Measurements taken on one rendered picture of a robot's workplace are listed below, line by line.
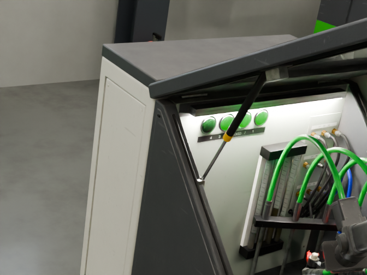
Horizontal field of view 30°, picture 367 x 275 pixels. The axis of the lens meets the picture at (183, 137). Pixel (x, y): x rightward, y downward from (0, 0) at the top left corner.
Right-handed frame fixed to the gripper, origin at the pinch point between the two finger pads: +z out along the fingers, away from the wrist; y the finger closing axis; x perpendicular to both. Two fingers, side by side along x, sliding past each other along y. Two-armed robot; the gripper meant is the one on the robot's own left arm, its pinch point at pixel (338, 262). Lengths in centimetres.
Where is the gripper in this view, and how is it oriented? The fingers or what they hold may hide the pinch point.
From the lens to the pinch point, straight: 165.7
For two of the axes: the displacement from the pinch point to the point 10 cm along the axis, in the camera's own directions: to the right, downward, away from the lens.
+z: -0.1, 3.7, 9.3
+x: 0.8, 9.3, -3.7
